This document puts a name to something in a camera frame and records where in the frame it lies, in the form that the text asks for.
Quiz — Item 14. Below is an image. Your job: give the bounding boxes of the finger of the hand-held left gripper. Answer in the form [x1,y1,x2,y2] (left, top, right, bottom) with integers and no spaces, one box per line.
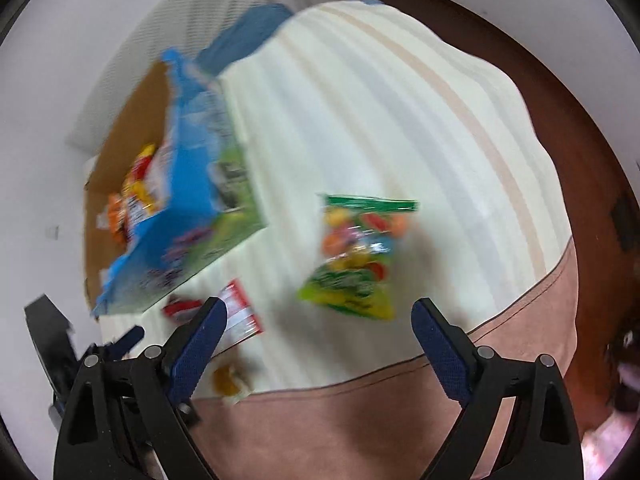
[97,326,146,361]

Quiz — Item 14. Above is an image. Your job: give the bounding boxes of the yellow red instant noodle packet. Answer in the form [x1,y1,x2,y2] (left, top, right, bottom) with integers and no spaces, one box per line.
[120,142,173,221]

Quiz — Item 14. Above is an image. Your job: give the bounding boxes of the cat print striped blanket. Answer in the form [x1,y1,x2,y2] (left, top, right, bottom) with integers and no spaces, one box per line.
[97,0,581,480]

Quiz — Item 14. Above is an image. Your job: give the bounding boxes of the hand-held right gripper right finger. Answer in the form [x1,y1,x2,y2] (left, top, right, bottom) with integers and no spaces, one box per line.
[411,297,584,480]

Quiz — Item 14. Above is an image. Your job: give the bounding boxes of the clear yellow pastry packet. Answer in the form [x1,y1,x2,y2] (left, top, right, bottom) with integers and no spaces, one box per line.
[212,360,253,403]

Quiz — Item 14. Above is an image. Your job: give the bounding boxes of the blue bed sheet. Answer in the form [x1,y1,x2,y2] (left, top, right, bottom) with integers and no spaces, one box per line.
[197,2,296,78]

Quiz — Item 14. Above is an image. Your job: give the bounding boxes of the small red snack packet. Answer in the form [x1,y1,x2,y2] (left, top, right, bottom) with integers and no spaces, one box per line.
[162,296,206,321]

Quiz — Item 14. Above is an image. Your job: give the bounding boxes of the orange snack packet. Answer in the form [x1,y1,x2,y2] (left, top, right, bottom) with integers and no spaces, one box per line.
[97,192,132,246]

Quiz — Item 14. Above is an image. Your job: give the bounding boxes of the green yellow candy packet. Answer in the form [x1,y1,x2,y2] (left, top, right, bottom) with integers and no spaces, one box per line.
[295,194,420,322]

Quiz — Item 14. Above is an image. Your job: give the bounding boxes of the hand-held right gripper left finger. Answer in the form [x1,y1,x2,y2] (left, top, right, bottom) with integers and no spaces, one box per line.
[55,297,229,480]

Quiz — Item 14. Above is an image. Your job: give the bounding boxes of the pink brown fuzzy cloth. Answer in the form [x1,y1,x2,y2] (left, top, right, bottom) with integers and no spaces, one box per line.
[585,327,640,466]

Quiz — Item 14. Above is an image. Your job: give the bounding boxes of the white red label snack packet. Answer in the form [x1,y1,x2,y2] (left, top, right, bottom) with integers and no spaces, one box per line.
[217,280,265,346]

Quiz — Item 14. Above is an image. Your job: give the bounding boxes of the printed blue cardboard box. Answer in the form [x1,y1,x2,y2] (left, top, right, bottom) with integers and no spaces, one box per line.
[82,47,271,318]

